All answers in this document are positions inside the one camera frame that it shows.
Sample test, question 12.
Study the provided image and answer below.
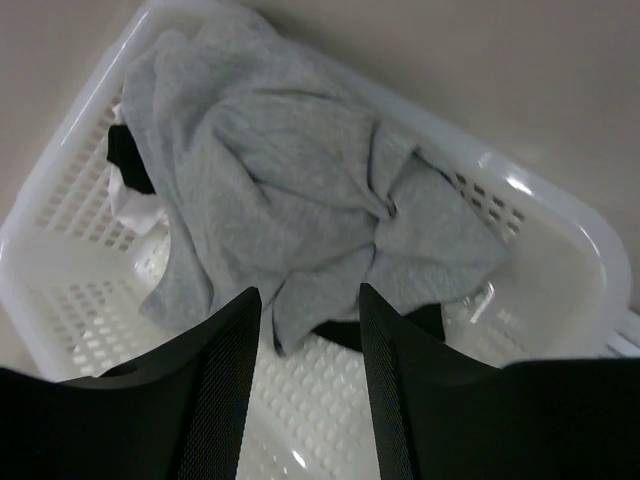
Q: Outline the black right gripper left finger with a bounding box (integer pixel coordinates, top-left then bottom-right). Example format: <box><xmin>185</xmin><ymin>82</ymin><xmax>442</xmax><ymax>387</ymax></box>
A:
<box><xmin>1</xmin><ymin>287</ymin><xmax>262</xmax><ymax>479</ymax></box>

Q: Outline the white tank top in basket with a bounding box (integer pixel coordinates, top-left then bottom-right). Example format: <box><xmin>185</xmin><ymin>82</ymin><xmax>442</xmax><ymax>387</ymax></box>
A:
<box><xmin>107</xmin><ymin>103</ymin><xmax>169</xmax><ymax>235</ymax></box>

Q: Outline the grey tank top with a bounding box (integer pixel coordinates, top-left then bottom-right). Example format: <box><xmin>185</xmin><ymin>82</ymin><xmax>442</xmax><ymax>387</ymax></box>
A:
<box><xmin>123</xmin><ymin>25</ymin><xmax>508</xmax><ymax>355</ymax></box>

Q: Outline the black tank top in basket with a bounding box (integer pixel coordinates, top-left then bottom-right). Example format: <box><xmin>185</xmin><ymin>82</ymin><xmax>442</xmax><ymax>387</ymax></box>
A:
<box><xmin>106</xmin><ymin>125</ymin><xmax>156</xmax><ymax>195</ymax></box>

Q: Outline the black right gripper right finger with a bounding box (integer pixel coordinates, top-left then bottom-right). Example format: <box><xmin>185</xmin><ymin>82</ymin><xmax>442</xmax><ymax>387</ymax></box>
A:
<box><xmin>359</xmin><ymin>284</ymin><xmax>639</xmax><ymax>479</ymax></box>

